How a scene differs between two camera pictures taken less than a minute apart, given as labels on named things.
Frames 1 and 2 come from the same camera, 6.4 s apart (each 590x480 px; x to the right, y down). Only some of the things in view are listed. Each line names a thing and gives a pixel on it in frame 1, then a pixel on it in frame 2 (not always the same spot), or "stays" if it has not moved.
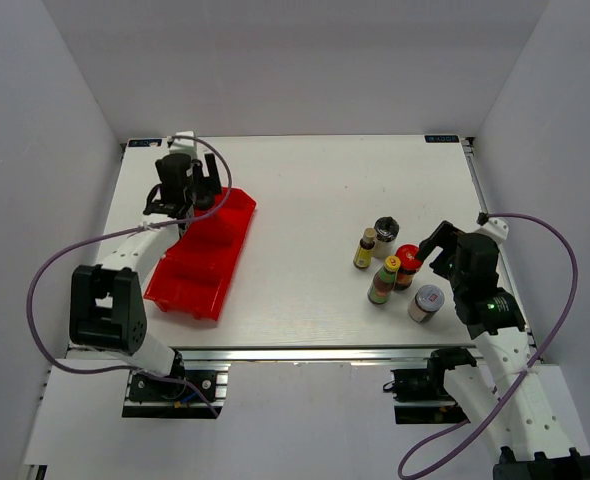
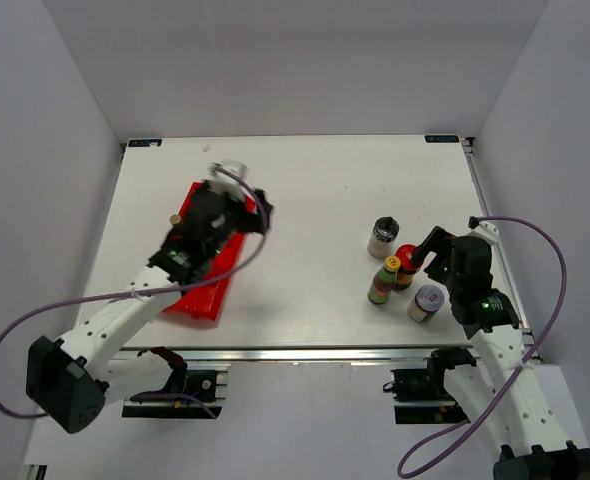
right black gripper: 444,236 stays
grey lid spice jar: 427,301 stays
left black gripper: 208,186 -> 250,223
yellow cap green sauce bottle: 381,287 stays
